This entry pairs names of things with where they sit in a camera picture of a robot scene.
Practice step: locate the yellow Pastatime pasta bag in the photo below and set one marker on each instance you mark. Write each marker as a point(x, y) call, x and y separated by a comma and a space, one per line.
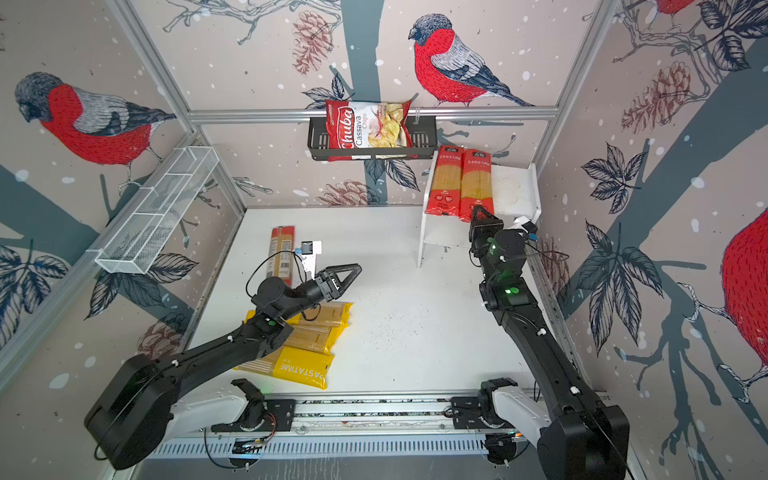
point(293, 365)

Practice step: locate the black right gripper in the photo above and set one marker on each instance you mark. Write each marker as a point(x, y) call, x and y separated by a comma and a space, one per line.
point(488, 229)

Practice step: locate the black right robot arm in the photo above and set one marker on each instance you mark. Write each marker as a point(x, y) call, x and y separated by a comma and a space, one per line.
point(576, 435)

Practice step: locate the yellow pasta bag middle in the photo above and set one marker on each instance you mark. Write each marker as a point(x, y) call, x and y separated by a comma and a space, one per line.
point(318, 339)

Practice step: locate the black wall basket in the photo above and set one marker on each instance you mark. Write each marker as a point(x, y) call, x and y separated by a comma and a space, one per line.
point(423, 135)

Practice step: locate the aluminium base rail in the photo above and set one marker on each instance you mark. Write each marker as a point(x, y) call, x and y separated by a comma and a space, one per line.
point(345, 414)

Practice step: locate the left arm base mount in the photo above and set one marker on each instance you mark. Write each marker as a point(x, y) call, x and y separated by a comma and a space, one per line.
point(271, 415)

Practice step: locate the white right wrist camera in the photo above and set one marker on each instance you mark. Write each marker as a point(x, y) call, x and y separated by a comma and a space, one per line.
point(525, 224)

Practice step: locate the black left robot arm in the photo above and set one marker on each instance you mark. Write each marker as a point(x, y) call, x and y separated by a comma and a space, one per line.
point(130, 418)

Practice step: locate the red cassava chips bag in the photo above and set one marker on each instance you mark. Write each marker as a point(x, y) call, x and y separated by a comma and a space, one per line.
point(367, 125)

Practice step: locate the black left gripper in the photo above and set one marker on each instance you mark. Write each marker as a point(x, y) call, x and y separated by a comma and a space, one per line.
point(329, 286)

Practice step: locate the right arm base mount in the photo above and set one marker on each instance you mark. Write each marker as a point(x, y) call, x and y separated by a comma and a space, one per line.
point(474, 411)

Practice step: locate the red spaghetti bag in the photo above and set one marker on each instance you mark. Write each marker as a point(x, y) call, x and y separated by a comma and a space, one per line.
point(476, 183)
point(444, 195)
point(280, 261)

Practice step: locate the white two-tier shelf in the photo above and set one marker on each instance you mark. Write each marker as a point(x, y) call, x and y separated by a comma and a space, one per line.
point(515, 194)

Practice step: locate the yellow pasta bag top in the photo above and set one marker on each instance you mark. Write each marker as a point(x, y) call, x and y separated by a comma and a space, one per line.
point(332, 314)

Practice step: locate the white wire mesh basket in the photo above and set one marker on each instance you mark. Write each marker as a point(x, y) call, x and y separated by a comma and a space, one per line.
point(161, 205)

